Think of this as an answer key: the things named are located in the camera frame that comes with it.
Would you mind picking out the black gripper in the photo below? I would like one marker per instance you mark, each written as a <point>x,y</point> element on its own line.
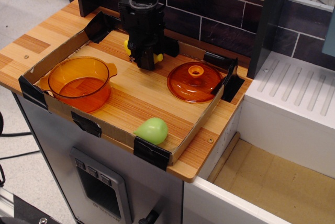
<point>145,27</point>

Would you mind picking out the yellow plastic banana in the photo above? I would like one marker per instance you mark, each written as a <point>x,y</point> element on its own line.
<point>156,58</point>

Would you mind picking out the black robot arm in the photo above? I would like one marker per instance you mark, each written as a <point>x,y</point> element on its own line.
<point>143,20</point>

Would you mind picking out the orange transparent pot lid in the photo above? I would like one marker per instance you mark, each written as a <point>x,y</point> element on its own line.
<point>193,82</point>

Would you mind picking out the orange transparent pot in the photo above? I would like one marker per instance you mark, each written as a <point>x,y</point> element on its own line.
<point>81,82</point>

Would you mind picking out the green plastic pear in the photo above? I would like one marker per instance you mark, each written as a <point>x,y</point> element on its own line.
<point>153,130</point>

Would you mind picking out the grey toy oven front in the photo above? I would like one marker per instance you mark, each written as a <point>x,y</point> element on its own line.
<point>101,182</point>

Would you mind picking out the white toy sink unit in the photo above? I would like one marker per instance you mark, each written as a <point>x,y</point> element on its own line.
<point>275,161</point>

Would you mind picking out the black oven knob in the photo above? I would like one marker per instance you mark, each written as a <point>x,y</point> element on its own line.
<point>151,218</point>

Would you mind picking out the dark grey vertical post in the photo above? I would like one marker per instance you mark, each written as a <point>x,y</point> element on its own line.
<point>265,36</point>

